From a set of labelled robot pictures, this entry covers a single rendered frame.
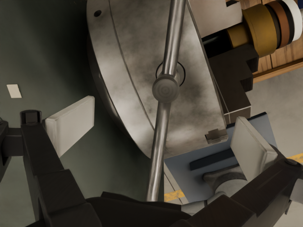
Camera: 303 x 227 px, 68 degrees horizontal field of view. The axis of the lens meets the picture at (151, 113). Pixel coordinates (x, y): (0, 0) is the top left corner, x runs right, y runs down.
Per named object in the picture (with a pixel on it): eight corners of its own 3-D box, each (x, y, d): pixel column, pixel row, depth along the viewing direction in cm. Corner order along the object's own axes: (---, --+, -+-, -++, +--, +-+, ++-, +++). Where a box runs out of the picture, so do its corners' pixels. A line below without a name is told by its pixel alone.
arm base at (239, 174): (268, 187, 92) (274, 198, 87) (216, 202, 98) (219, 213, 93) (257, 156, 85) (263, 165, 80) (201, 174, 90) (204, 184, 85)
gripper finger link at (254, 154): (265, 151, 13) (279, 153, 13) (236, 115, 20) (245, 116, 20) (253, 194, 14) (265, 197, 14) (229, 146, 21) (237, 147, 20)
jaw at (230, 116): (188, 82, 41) (208, 141, 35) (182, 65, 37) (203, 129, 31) (250, 60, 39) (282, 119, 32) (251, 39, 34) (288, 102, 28)
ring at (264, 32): (241, 77, 37) (300, 56, 35) (227, 20, 33) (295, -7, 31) (226, 61, 45) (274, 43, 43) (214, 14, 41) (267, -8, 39)
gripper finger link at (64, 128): (56, 162, 15) (45, 160, 15) (94, 126, 22) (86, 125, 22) (55, 120, 14) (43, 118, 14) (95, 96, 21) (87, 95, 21)
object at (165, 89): (163, 62, 28) (153, 74, 17) (181, 64, 28) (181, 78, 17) (161, 79, 29) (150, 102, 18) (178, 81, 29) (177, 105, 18)
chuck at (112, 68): (167, 125, 61) (154, 202, 31) (121, 8, 54) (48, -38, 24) (179, 121, 60) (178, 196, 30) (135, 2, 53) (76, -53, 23)
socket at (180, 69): (160, 57, 28) (158, 58, 25) (186, 60, 28) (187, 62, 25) (157, 83, 29) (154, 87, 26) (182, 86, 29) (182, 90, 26)
